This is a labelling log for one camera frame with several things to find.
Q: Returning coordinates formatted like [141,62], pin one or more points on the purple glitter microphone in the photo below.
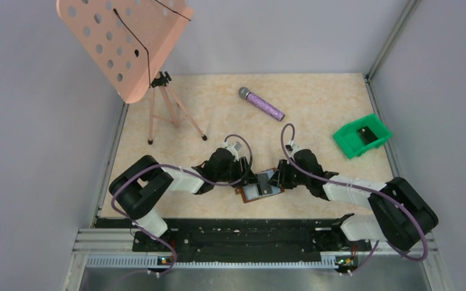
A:
[260,103]

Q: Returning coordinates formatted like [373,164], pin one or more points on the pink music stand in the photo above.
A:
[130,41]

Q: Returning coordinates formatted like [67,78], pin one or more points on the green plastic bin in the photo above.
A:
[357,137]

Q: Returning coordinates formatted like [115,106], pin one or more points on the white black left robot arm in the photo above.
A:
[138,189]

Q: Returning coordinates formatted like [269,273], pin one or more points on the brown leather card holder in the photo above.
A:
[249,193]

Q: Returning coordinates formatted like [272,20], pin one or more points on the black card in bin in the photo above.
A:
[366,135]

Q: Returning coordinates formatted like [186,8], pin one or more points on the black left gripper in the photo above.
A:
[237,163]

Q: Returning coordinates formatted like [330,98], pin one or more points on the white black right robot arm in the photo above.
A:
[400,216]

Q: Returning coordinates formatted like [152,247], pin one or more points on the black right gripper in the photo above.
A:
[283,169]

